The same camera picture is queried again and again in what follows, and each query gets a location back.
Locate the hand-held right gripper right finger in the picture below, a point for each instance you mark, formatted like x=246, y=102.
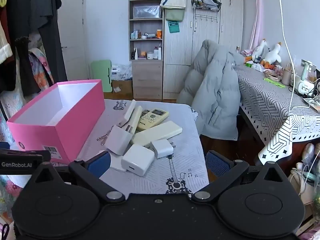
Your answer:
x=218, y=164

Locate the white goose plush toy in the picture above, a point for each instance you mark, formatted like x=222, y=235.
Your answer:
x=260, y=50
x=273, y=55

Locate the pink hanging cloth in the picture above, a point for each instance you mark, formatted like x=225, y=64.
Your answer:
x=257, y=17

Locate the floral quilt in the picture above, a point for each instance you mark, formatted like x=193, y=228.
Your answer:
x=40, y=67

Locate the red garment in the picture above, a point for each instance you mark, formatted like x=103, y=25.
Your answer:
x=4, y=25

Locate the black garment with frayed cuff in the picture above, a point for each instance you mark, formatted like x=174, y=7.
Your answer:
x=25, y=65

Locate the white pump bottle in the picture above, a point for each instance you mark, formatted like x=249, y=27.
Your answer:
x=156, y=53

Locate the white large charger block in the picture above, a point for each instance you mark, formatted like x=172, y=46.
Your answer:
x=137, y=163

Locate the yellowish remote control with screen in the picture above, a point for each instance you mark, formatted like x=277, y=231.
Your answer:
x=152, y=118

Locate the white flat adapter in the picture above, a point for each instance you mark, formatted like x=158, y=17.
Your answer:
x=116, y=167

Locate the clear storage bin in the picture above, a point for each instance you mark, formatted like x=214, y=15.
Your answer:
x=146, y=12

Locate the light wood wardrobe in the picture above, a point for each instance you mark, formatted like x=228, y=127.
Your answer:
x=205, y=55

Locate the teal hanging tag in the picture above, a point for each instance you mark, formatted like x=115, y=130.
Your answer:
x=174, y=27

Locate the orange bottle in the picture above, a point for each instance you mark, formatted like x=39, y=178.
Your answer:
x=159, y=33

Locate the cream rounded remote control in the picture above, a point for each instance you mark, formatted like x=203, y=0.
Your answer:
x=157, y=134

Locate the black cosmetic bottle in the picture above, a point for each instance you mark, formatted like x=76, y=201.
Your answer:
x=133, y=55

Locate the geometric black white tablecloth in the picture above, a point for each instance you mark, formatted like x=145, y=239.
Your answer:
x=267, y=110

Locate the green pouch bag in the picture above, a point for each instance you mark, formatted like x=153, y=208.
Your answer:
x=174, y=15

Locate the green folding table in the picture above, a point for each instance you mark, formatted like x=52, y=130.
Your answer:
x=100, y=75

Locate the metal clips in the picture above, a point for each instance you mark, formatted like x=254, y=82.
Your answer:
x=102, y=138

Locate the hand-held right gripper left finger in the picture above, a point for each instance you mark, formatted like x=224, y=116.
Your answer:
x=99, y=164

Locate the white fleece garment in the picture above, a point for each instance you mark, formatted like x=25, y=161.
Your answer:
x=5, y=50

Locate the black hanging garment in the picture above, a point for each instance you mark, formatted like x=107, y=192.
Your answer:
x=17, y=17

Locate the small orange box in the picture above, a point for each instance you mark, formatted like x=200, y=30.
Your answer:
x=143, y=53

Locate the pink cardboard box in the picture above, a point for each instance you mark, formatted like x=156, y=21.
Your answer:
x=45, y=135

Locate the white blue tissue packs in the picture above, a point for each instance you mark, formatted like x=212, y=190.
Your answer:
x=121, y=71

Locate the wooden shelf unit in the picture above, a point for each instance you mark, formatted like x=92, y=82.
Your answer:
x=146, y=80

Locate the green ruler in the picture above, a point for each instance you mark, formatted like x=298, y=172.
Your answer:
x=274, y=82

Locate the grey striped printed bedsheet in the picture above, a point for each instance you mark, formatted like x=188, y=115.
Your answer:
x=182, y=155

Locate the pale plastic bags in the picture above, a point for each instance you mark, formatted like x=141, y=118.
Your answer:
x=308, y=165

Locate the white slim remote control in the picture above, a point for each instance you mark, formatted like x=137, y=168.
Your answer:
x=129, y=113

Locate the white jar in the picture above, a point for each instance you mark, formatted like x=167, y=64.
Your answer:
x=150, y=55

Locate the pale green small appliance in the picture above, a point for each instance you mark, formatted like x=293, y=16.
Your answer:
x=305, y=80

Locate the white small charger cube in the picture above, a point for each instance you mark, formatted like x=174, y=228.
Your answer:
x=162, y=148

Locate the white door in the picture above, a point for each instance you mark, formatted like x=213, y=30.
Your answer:
x=72, y=30

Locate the beige cup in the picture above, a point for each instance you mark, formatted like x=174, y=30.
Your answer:
x=287, y=77

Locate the grey puffer jacket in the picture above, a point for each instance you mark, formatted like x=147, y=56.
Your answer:
x=212, y=92

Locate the dark grey hanging coat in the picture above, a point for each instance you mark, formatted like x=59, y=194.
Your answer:
x=50, y=30

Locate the brown cardboard box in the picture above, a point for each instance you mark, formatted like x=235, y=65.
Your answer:
x=123, y=86

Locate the white tall charger plug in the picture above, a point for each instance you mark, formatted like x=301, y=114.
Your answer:
x=117, y=140

